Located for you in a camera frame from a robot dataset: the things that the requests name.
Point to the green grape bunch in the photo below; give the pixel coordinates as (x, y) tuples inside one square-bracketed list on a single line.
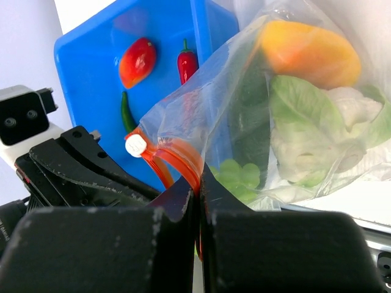
[(241, 181)]

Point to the small green chili pepper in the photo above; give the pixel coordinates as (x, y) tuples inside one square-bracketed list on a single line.
[(128, 121)]

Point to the yellow orange mango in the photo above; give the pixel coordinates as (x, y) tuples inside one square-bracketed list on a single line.
[(317, 55)]

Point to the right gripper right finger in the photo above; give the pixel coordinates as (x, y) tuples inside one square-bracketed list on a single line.
[(280, 251)]

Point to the red chili pepper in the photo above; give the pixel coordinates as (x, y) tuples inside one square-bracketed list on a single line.
[(187, 63)]

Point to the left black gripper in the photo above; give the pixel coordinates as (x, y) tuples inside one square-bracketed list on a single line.
[(81, 162)]

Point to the white cauliflower with leaves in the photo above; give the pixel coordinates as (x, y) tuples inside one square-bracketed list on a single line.
[(317, 132)]

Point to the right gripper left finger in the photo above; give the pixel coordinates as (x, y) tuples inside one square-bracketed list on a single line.
[(147, 249)]

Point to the blue plastic bin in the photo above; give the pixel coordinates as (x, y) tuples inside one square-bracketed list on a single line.
[(87, 64)]

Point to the red orange mango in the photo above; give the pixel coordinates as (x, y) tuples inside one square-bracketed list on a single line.
[(137, 62)]

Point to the clear zip top bag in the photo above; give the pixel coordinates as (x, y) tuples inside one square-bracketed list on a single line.
[(188, 130)]

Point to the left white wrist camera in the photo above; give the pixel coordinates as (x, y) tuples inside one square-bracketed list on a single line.
[(24, 120)]

